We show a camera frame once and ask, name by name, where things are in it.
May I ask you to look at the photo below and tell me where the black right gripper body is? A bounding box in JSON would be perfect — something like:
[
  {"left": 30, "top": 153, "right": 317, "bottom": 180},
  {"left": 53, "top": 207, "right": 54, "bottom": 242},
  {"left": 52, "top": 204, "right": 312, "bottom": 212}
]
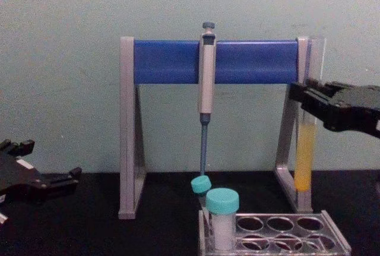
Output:
[{"left": 324, "top": 85, "right": 380, "bottom": 138}]

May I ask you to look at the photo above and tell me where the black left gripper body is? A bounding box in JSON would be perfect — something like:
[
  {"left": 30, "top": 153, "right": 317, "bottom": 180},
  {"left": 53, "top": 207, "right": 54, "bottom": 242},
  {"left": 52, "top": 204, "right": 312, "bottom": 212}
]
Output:
[{"left": 0, "top": 148, "right": 52, "bottom": 206}]

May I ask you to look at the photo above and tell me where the tall tube with yellow liquid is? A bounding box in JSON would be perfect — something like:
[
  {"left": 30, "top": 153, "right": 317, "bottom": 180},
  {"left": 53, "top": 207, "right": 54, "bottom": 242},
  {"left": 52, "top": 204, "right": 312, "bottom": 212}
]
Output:
[{"left": 293, "top": 36, "right": 327, "bottom": 193}]

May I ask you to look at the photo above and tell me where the black table cloth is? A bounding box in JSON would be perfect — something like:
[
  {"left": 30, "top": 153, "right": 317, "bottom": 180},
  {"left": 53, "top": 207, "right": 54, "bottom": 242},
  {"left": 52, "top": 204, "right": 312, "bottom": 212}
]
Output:
[{"left": 0, "top": 170, "right": 380, "bottom": 256}]

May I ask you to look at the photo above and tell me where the grey pipette with blue tip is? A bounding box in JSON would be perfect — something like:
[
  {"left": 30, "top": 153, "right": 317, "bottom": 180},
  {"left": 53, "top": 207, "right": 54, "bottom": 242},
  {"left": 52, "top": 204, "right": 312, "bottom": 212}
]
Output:
[{"left": 197, "top": 21, "right": 218, "bottom": 179}]

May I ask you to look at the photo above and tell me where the clear plastic tube rack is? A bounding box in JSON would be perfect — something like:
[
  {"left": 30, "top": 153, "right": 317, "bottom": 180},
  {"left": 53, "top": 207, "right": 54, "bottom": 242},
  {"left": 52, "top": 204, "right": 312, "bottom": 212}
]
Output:
[{"left": 198, "top": 207, "right": 353, "bottom": 256}]

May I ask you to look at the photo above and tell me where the clear teal-capped sample tube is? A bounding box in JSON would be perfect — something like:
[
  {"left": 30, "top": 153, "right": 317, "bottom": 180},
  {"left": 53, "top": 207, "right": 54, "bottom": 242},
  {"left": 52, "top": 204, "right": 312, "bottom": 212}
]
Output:
[{"left": 205, "top": 188, "right": 240, "bottom": 252}]

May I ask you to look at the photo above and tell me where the small tilted teal-capped tube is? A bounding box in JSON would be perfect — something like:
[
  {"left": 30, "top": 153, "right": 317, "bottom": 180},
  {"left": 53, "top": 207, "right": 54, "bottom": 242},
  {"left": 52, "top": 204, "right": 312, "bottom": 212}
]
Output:
[{"left": 190, "top": 175, "right": 213, "bottom": 202}]

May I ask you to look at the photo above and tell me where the grey stand with blue bar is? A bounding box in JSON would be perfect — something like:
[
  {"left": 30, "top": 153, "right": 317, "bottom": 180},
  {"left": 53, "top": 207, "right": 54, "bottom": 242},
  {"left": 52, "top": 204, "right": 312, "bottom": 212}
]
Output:
[{"left": 118, "top": 36, "right": 314, "bottom": 220}]

